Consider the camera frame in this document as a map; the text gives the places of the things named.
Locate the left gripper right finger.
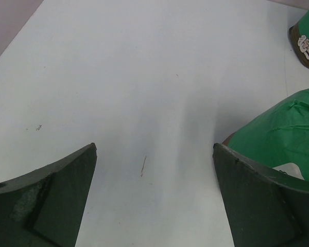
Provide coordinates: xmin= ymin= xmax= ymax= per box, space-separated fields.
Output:
xmin=213 ymin=143 xmax=309 ymax=246

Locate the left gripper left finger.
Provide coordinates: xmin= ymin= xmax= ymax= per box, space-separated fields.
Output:
xmin=0 ymin=143 xmax=97 ymax=246

